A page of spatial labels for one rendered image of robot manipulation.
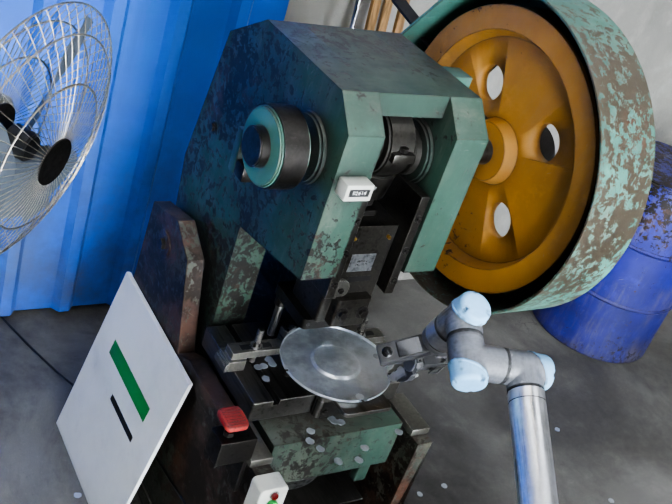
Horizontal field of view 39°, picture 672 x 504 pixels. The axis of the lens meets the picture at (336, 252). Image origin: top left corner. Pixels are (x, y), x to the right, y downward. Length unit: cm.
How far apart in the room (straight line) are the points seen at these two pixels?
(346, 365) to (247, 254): 38
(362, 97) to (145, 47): 127
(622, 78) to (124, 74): 163
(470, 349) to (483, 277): 56
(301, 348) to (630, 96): 99
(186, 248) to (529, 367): 101
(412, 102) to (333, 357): 69
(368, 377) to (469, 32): 91
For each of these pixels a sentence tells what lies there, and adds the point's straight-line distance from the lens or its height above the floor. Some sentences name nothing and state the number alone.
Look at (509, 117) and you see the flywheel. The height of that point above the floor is 143.
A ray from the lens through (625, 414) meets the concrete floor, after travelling 424.
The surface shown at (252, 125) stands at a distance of 204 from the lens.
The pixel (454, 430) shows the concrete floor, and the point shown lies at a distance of 366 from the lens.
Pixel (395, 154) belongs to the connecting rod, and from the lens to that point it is 212.
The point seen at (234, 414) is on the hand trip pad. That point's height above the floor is 76.
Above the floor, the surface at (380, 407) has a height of 78.
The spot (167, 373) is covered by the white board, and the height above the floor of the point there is 54.
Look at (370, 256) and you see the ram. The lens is 228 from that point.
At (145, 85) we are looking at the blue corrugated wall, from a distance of 321.
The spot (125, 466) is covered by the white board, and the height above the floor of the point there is 22.
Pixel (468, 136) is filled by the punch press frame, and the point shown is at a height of 144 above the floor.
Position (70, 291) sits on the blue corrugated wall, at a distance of 355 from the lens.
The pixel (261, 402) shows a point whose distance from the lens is 234.
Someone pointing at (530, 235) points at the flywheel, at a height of 122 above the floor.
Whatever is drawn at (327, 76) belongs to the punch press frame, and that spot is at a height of 150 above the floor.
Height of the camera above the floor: 220
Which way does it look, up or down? 30 degrees down
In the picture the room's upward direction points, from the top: 19 degrees clockwise
